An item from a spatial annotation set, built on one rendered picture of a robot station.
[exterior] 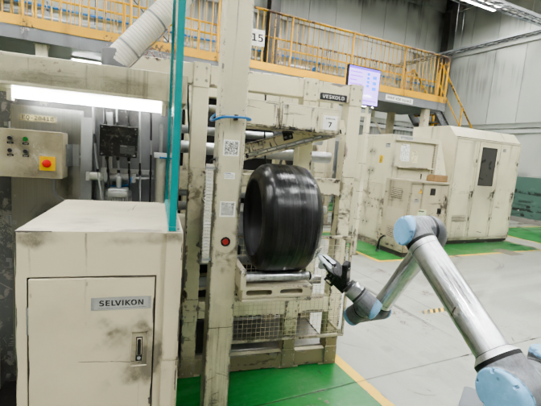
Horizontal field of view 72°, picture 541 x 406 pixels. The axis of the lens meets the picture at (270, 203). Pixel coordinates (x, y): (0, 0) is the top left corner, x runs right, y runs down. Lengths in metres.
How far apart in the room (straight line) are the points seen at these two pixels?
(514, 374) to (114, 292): 1.14
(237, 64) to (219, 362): 1.45
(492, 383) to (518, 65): 13.76
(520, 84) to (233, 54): 13.20
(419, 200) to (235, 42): 5.08
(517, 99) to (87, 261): 14.07
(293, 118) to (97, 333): 1.49
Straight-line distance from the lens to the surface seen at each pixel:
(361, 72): 5.98
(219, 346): 2.03
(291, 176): 1.78
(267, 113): 2.10
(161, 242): 1.05
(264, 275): 1.85
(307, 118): 2.17
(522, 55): 14.84
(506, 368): 1.38
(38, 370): 1.20
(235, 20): 1.87
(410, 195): 6.32
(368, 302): 1.82
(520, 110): 14.40
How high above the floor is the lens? 1.50
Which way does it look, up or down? 7 degrees down
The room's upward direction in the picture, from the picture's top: 4 degrees clockwise
